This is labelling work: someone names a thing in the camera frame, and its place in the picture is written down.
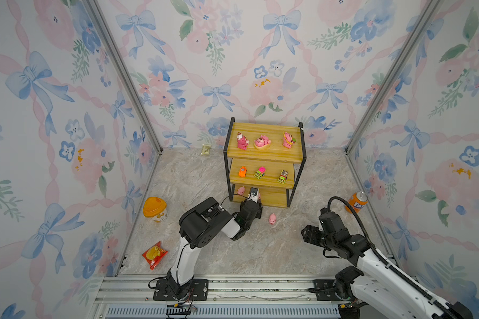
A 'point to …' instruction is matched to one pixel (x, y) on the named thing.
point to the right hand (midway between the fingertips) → (307, 232)
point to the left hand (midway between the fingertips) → (259, 198)
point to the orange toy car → (242, 171)
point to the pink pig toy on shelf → (241, 191)
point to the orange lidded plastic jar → (155, 208)
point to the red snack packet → (154, 255)
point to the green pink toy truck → (260, 173)
